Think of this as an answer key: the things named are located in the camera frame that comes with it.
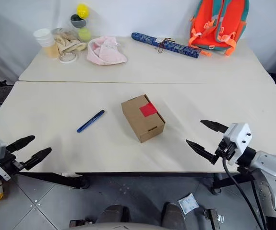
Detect grey bowl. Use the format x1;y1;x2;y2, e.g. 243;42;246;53
70;14;87;28

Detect red tape piece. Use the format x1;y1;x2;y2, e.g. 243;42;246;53
139;103;158;118

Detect brown cardboard box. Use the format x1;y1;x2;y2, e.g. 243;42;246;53
121;94;166;144

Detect cream knitted gloves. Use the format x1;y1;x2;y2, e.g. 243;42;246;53
53;33;87;55

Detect pink fleece hat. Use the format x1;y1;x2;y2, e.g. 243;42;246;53
86;35;128;66

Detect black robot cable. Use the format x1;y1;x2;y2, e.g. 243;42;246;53
221;155;261;230
249;176;268;230

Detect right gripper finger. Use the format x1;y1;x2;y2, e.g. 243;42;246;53
200;120;230;134
185;139;219;166

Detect green ball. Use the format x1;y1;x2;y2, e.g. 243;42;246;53
78;27;92;42

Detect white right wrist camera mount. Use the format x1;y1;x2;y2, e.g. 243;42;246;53
223;123;252;166

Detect orange and teal backpack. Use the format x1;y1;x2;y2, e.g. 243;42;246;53
188;0;251;57

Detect white paper cup stack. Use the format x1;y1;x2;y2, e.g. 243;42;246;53
33;28;55;47

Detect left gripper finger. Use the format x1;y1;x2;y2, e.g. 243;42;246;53
5;135;36;153
22;147;52;169

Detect white packet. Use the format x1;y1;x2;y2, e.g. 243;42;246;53
178;194;199;216

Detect yellow plastic egg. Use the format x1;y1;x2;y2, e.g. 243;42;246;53
77;3;90;20

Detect metal floor bracket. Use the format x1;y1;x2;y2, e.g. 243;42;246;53
203;208;225;230

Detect blue pen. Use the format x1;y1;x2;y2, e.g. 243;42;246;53
76;109;106;133

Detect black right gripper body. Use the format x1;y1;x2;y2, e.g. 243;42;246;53
215;138;236;161

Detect black table leg with caster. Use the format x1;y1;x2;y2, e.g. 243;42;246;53
210;173;256;195

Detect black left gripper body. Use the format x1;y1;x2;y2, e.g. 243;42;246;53
0;150;27;173

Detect white-rimmed clear jar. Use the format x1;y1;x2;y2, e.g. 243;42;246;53
59;51;77;64

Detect blue patterned scroll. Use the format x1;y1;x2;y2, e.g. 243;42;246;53
131;32;202;59

